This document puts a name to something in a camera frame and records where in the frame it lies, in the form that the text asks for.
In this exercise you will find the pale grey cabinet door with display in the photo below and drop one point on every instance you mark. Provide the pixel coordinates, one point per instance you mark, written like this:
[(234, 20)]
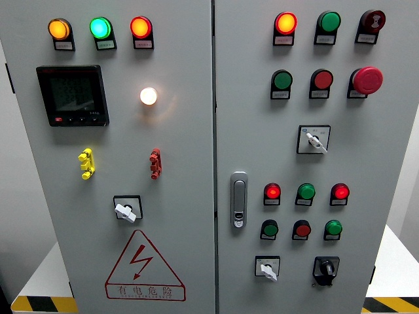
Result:
[(183, 157)]

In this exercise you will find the silver door lock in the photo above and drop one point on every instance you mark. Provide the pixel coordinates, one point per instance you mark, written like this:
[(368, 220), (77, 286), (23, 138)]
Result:
[(239, 196)]

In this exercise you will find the small red indicator lamp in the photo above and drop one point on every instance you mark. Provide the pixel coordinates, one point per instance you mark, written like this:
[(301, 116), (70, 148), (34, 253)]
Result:
[(340, 191), (272, 191)]

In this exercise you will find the small label plate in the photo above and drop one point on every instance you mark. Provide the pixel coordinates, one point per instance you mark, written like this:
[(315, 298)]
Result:
[(283, 40), (63, 45), (356, 94), (106, 44), (271, 202), (300, 237), (303, 202), (143, 44), (280, 95), (366, 39), (338, 202), (331, 237), (319, 94), (324, 39), (267, 237)]

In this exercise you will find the round white lamp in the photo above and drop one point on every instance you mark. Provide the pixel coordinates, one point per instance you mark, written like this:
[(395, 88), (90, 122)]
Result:
[(148, 96)]

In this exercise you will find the small green push button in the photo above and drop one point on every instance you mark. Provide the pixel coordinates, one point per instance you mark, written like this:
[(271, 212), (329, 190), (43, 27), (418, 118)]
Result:
[(270, 229)]

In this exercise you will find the small green indicator lamp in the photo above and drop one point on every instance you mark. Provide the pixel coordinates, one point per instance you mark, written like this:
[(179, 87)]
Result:
[(306, 191), (333, 227)]

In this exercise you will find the large green push button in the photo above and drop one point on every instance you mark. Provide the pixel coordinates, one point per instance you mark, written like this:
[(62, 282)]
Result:
[(283, 80)]

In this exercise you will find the small red push button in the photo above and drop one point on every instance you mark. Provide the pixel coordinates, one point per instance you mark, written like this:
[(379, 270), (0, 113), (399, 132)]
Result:
[(302, 230)]

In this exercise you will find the red warning triangle sign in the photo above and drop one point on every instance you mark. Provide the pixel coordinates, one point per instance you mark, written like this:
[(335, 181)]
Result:
[(141, 258)]

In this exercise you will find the large red push button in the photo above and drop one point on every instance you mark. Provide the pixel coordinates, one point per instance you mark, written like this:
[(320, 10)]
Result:
[(322, 80)]

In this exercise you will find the large red indicator lamp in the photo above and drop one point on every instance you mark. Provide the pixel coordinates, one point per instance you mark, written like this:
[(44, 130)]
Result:
[(285, 23), (140, 27)]

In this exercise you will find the black digital display meter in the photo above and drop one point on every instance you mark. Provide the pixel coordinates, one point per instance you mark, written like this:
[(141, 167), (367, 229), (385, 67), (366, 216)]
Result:
[(73, 95)]

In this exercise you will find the pale grey cabinet door with lock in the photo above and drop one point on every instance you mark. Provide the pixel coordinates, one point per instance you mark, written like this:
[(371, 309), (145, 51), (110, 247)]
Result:
[(360, 157)]

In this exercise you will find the large bright green indicator lamp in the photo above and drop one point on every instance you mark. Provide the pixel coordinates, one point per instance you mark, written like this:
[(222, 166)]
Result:
[(100, 27)]

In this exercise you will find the large red stop button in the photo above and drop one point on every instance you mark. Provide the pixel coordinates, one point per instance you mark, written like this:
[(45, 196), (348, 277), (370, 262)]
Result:
[(367, 80)]

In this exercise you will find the large dark green indicator lamp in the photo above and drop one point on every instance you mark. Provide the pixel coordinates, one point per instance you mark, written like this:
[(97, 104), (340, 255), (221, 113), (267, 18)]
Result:
[(329, 21)]

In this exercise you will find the black cabinet hinge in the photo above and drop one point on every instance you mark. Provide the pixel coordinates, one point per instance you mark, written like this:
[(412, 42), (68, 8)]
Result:
[(10, 78), (372, 275), (71, 289)]

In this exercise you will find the large yellow indicator lamp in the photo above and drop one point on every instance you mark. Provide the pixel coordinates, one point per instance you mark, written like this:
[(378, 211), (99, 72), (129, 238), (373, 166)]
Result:
[(59, 29)]

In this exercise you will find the dark red buzzer lamp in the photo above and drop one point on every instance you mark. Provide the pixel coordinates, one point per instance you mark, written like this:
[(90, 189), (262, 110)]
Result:
[(373, 19)]

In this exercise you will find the black yellow striped tape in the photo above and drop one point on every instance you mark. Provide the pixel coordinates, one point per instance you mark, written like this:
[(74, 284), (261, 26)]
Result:
[(46, 305), (393, 305)]

